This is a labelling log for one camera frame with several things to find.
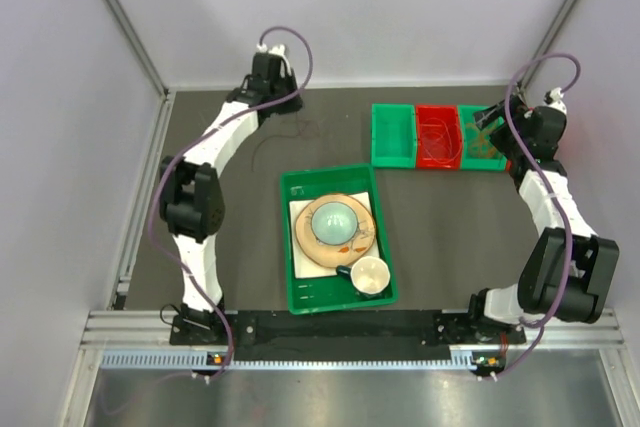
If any dark brown thin cable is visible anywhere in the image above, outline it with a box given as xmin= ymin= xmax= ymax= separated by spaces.
xmin=249 ymin=116 xmax=321 ymax=173

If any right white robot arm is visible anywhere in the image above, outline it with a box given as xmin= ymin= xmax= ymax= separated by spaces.
xmin=466 ymin=88 xmax=620 ymax=343

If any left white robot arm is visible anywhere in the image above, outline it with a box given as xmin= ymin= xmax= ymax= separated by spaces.
xmin=158 ymin=43 xmax=303 ymax=345

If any green bin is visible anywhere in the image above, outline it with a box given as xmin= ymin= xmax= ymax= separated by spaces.
xmin=457 ymin=105 xmax=507 ymax=171
xmin=371 ymin=103 xmax=417 ymax=169

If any pale blue upturned bowl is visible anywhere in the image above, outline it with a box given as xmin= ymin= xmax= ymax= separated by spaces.
xmin=311 ymin=201 xmax=358 ymax=246

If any beige ceramic plate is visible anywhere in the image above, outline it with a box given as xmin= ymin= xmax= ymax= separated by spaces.
xmin=288 ymin=192 xmax=380 ymax=278

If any white and green cup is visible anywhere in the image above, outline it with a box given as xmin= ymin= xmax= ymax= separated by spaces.
xmin=336 ymin=256 xmax=391 ymax=297

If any large green plastic tray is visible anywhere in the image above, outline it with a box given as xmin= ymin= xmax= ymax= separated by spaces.
xmin=280 ymin=164 xmax=398 ymax=315

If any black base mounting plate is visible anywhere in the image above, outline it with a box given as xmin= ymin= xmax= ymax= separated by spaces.
xmin=169 ymin=309 xmax=527 ymax=348

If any left aluminium frame post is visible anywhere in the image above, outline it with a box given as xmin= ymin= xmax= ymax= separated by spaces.
xmin=74 ymin=0 xmax=171 ymax=98

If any aluminium frame post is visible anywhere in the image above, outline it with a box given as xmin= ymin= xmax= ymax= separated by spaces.
xmin=74 ymin=0 xmax=171 ymax=98
xmin=520 ymin=0 xmax=581 ymax=88

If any right aluminium frame post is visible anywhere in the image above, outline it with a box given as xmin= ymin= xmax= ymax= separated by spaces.
xmin=520 ymin=0 xmax=581 ymax=88

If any grey slotted cable duct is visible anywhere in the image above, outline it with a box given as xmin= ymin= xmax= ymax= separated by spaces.
xmin=101 ymin=350 xmax=487 ymax=371

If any aluminium front rail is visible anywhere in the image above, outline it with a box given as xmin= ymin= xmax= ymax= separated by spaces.
xmin=81 ymin=310 xmax=624 ymax=350

